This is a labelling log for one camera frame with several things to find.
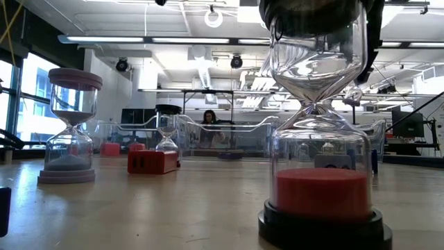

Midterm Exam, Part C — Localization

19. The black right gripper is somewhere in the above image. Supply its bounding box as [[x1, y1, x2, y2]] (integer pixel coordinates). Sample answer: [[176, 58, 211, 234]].
[[354, 0, 386, 86]]

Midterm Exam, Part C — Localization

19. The lavender cube charger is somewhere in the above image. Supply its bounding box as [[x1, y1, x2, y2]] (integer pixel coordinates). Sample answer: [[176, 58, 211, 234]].
[[314, 153, 353, 170]]

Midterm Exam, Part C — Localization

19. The teal sand hourglass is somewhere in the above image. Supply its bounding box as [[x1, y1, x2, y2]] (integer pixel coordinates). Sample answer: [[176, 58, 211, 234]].
[[297, 142, 311, 163]]

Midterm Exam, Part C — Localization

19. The purple rectangular block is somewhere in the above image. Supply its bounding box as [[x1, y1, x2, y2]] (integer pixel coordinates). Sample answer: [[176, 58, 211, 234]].
[[217, 151, 244, 160]]

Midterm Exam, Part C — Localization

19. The long ceiling light strip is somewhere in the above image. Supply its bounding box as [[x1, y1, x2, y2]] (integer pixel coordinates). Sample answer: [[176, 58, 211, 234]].
[[57, 33, 444, 49]]

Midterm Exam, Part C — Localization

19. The black computer monitor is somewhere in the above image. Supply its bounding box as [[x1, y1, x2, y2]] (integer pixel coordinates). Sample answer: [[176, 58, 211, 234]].
[[120, 108, 157, 126], [391, 110, 425, 139]]

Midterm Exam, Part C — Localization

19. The clear plastic bin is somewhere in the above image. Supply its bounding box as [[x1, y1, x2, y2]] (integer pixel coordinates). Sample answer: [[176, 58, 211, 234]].
[[273, 119, 388, 164], [81, 114, 182, 161], [178, 114, 280, 161]]

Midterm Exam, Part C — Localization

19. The dark background desk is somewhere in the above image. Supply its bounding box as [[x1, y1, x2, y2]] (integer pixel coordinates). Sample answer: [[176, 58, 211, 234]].
[[383, 137, 444, 169]]

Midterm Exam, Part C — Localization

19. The blue flat bar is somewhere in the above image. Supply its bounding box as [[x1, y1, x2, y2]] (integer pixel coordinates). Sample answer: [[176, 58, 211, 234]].
[[370, 149, 379, 174]]

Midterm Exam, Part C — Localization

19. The black metal background rack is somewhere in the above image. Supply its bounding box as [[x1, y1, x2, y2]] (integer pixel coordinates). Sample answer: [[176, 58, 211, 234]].
[[137, 88, 444, 126]]

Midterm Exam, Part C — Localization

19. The black hourglass blue sand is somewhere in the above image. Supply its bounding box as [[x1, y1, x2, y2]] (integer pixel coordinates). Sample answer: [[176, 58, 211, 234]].
[[154, 103, 183, 168]]

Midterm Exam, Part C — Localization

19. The person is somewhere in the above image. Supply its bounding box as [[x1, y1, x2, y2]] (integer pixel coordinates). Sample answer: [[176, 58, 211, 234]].
[[199, 109, 226, 149]]

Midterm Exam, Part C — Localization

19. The black hourglass red sand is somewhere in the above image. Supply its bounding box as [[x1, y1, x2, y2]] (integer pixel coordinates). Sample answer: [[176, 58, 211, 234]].
[[257, 0, 394, 250]]

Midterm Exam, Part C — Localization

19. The red rectangular power block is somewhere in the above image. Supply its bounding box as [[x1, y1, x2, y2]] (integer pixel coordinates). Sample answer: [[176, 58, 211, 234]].
[[126, 149, 180, 175]]

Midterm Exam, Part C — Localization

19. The large room window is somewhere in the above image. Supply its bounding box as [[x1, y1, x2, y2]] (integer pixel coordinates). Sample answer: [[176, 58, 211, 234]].
[[0, 51, 86, 149]]

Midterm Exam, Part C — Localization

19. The black curved bar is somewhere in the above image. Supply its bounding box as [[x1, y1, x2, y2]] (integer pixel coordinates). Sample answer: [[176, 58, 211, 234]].
[[0, 128, 27, 150]]

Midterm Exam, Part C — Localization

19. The white ceiling ring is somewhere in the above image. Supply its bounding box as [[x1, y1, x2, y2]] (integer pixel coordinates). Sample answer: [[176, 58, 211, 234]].
[[203, 8, 224, 28]]

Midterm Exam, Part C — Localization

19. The black hanging robot cable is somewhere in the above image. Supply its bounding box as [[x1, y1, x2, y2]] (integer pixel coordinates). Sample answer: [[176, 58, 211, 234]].
[[384, 91, 444, 133]]

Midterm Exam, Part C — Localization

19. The black ceiling rail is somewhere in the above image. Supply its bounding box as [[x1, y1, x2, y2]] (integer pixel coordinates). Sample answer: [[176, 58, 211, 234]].
[[381, 0, 431, 15]]

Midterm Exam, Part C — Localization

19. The white ceiling duct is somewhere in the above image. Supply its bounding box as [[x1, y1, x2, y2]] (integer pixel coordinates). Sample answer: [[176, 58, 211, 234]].
[[189, 44, 218, 90]]

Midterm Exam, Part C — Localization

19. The yellow power cable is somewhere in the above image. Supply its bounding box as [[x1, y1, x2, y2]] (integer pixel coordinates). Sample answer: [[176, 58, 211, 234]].
[[0, 0, 26, 67]]

